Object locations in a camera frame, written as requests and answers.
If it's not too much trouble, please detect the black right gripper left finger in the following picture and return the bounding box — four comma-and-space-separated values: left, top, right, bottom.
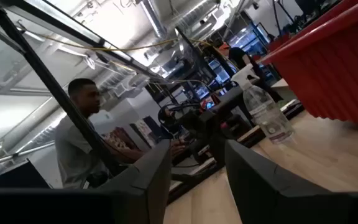
99, 139, 172, 224

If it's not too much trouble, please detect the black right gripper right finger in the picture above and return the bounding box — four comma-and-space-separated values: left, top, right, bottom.
224, 139, 351, 224

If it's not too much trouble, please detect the clear spray bottle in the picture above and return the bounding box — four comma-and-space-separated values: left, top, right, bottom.
230, 63, 295, 146

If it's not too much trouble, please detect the person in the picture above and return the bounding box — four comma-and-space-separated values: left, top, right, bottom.
53, 77, 186, 190
223, 42, 284, 103

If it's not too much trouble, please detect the blue lit computer monitor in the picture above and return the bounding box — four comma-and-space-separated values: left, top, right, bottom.
208, 58, 231, 85

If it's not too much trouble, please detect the red plastic bin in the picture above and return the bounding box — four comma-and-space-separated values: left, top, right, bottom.
257, 0, 358, 126

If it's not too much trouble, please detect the black aluminium rig frame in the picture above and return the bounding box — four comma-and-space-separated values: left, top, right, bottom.
0, 0, 305, 205

